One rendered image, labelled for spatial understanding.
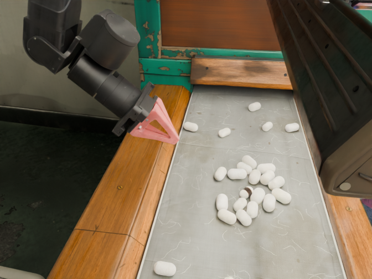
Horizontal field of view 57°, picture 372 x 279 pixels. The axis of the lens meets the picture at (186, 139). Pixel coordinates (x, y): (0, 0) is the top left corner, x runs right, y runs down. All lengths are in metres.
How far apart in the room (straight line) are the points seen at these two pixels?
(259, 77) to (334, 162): 0.76
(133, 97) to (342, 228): 0.39
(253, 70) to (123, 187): 0.50
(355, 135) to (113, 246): 0.42
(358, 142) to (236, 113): 0.74
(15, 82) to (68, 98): 0.37
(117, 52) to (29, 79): 1.92
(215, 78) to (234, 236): 0.50
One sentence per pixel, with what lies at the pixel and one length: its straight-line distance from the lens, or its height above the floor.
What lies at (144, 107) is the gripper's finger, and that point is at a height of 0.94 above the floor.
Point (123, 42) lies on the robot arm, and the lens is 0.50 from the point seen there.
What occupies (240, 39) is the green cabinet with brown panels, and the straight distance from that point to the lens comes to 0.99.
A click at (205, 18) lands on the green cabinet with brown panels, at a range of 0.98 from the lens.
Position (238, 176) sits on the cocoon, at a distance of 0.68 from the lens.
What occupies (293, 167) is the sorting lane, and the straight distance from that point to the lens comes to 0.75.
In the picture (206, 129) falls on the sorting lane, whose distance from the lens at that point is 0.85.
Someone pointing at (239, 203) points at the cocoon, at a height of 0.76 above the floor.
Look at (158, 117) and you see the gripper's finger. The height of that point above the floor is 0.91.
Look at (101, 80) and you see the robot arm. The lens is 0.54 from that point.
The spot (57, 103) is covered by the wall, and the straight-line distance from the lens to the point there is 2.37.
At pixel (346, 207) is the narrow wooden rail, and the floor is 0.76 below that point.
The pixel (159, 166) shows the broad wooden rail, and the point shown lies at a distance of 0.69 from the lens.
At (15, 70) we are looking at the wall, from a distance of 2.44.
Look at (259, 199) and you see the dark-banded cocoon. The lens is 0.63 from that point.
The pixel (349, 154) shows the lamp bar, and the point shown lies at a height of 1.07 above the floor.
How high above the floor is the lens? 1.17
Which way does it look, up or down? 33 degrees down
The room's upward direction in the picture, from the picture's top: straight up
